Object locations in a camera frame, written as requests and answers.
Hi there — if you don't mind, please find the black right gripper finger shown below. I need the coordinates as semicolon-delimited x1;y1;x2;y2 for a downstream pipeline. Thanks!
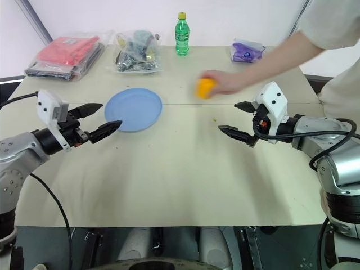
234;101;258;115
218;125;258;149

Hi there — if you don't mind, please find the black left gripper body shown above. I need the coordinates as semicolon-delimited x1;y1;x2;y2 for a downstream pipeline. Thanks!
57;111;92;149

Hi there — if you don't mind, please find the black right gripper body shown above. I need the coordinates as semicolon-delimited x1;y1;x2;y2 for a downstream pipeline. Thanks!
251;103;272;138

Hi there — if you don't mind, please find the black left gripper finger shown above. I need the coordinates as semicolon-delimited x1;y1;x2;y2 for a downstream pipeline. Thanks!
88;120;123;145
67;103;104;120

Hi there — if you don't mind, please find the yellow fruit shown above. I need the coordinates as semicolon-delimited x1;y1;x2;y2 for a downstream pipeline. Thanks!
195;78;219;100

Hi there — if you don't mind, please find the light blue plate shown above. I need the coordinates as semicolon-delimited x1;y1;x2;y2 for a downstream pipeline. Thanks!
104;88;164;133

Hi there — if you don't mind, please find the person's bare hand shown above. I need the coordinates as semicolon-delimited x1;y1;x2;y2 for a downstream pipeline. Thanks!
197;70;243;96

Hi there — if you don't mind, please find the bag of red cloth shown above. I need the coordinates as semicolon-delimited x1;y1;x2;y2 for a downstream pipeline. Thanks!
24;46;106;83

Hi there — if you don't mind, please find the purple items plastic bag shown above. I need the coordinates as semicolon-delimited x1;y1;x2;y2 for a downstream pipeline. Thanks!
231;38;267;64

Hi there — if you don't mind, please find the red folded cloth pack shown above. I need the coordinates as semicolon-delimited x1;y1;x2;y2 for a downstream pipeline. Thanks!
36;35;101;67

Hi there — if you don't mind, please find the clear bag of mixed items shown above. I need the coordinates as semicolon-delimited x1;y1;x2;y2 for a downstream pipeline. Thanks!
112;29;164;74

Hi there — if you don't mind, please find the green plastic bottle yellow cap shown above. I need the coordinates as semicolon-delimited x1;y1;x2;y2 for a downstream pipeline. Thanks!
174;11;191;56

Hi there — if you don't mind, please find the grey metal pole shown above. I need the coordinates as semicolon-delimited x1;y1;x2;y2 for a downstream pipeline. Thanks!
21;0;53;46
288;0;307;37

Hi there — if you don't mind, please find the white rounded robot leg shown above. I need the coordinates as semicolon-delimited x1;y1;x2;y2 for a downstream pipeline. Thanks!
116;227;152;262
199;226;234;268

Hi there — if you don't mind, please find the dark round rim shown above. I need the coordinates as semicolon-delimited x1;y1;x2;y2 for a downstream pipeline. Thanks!
92;255;226;270

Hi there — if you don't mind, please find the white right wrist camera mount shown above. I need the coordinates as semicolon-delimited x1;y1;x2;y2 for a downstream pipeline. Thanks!
254;81;289;145

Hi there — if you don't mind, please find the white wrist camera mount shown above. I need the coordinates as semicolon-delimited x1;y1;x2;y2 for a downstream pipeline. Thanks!
37;90;71;152
254;81;289;145

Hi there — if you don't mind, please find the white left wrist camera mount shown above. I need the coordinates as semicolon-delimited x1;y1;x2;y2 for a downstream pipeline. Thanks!
37;90;71;152

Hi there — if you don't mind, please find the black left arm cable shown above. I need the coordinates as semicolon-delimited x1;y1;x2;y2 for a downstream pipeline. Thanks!
0;91;39;111
29;173;73;270

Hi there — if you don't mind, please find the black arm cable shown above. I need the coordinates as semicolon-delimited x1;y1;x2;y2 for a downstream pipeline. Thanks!
29;173;73;270
0;91;39;111
317;218;330;270
251;118;357;171

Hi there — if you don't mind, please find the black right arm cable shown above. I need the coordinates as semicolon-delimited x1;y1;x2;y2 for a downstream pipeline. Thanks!
317;218;330;270
251;118;357;171

